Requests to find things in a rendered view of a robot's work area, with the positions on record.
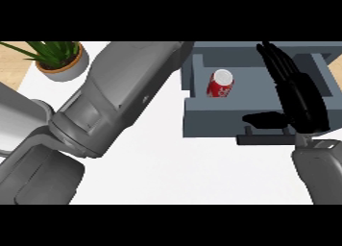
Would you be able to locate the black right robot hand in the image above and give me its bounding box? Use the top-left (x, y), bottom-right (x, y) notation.
top-left (241, 40), bottom-right (331, 135)

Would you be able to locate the blue-grey open drawer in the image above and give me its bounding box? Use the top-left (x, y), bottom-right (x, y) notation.
top-left (179, 52), bottom-right (342, 101)

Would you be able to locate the red can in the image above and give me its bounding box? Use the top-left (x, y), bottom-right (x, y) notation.
top-left (205, 68), bottom-right (235, 99)

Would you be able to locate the blue-grey drawer front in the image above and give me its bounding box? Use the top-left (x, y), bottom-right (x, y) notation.
top-left (180, 95), bottom-right (342, 139)

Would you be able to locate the blue-grey cabinet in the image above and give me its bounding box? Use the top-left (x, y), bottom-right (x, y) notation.
top-left (191, 40), bottom-right (342, 62)

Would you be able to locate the grey plant pot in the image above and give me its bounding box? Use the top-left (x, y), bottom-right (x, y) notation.
top-left (33, 42), bottom-right (91, 83)

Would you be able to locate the green leafy plant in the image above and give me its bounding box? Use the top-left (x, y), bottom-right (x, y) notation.
top-left (0, 40), bottom-right (82, 70)

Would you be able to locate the dark drawer handle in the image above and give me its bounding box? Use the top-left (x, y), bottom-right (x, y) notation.
top-left (235, 125), bottom-right (297, 146)

